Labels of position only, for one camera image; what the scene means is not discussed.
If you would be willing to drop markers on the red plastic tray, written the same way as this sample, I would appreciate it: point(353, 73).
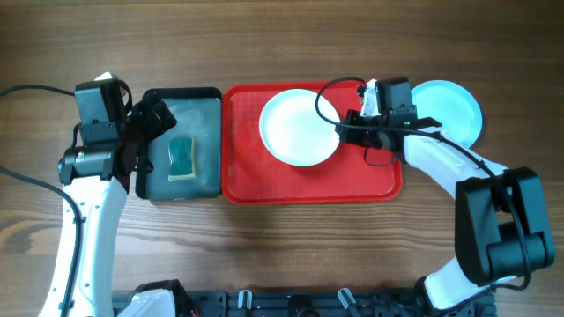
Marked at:
point(252, 175)

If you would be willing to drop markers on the black water tray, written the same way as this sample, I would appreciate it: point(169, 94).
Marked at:
point(199, 116)

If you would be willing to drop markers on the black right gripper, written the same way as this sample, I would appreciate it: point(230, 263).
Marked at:
point(357, 133)

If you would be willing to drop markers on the white plate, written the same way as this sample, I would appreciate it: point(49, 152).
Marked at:
point(296, 127)

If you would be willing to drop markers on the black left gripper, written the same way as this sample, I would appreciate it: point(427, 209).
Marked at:
point(144, 121)

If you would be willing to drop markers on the yellow green sponge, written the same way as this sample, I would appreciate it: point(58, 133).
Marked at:
point(181, 156)

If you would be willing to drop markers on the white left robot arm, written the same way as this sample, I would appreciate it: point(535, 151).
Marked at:
point(95, 179)

